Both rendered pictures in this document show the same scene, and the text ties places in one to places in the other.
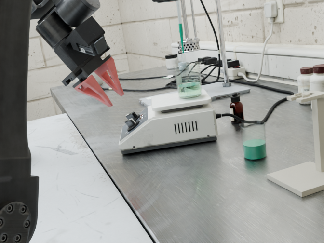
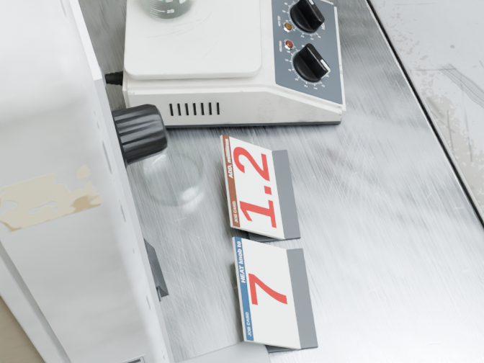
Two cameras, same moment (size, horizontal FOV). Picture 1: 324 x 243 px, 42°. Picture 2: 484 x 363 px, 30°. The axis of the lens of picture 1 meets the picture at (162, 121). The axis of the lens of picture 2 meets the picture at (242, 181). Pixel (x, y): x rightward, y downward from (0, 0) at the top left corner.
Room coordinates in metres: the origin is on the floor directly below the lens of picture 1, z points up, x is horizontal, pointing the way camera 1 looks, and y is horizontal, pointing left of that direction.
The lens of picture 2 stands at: (1.38, -0.01, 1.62)
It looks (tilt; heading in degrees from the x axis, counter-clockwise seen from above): 62 degrees down; 180
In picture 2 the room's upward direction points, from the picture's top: 1 degrees counter-clockwise
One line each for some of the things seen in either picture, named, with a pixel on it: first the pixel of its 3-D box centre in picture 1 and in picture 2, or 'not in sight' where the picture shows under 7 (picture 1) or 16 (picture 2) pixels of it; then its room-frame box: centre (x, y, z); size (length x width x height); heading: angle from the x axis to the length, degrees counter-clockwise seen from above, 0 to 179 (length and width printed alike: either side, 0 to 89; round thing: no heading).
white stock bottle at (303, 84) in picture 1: (307, 85); not in sight; (1.00, -0.36, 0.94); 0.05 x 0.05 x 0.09
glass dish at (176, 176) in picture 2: not in sight; (173, 173); (0.99, -0.07, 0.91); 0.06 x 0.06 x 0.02
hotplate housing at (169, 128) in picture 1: (170, 121); (223, 50); (0.87, -0.02, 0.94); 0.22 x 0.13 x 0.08; 90
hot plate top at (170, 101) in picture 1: (179, 99); (193, 21); (0.87, -0.04, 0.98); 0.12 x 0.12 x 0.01; 0
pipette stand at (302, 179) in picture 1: (303, 138); not in sight; (0.57, -0.19, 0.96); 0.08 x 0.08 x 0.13; 19
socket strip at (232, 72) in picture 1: (214, 68); not in sight; (1.65, -0.23, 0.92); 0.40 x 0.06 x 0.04; 17
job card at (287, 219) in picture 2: not in sight; (260, 186); (1.01, 0.01, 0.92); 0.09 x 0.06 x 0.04; 5
